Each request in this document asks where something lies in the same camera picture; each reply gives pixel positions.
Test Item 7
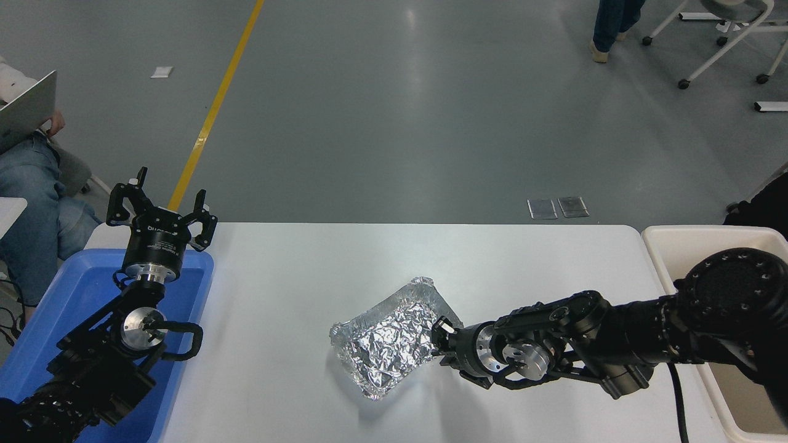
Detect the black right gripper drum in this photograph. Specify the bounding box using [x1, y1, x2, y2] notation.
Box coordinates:
[452, 324, 493, 389]

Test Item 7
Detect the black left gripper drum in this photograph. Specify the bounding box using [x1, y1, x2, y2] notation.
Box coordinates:
[122, 207, 193, 275]

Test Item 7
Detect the foil tray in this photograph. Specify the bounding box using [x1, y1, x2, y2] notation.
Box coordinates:
[329, 277, 464, 401]

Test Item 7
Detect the silver laptop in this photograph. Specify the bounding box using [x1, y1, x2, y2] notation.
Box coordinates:
[0, 71, 57, 154]

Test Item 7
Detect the grey chair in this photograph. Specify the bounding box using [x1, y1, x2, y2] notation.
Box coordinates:
[49, 138, 115, 198]

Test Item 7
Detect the blue plastic tray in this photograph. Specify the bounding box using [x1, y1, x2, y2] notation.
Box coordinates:
[0, 248, 215, 443]

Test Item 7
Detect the seated person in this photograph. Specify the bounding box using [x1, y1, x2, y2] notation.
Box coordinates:
[0, 57, 102, 308]

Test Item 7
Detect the white side table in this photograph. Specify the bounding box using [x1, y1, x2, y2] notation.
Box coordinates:
[0, 197, 28, 239]

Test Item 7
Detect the large pale bin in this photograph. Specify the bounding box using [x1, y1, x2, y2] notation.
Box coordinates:
[641, 225, 788, 443]

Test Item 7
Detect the black bulky object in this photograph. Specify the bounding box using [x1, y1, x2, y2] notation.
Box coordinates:
[725, 172, 788, 241]

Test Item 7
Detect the standing person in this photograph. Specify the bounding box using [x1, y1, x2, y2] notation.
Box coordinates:
[588, 0, 647, 63]

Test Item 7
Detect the white wheeled chair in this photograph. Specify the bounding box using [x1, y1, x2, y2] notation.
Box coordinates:
[641, 0, 788, 90]

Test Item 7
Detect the black floor cable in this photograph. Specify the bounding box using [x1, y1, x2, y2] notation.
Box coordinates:
[0, 271, 26, 346]

